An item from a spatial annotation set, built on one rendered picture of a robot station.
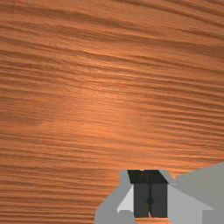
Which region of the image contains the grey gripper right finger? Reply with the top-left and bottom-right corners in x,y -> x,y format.
149,162 -> 224,224

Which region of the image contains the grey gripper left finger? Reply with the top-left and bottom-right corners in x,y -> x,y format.
94,169 -> 151,224

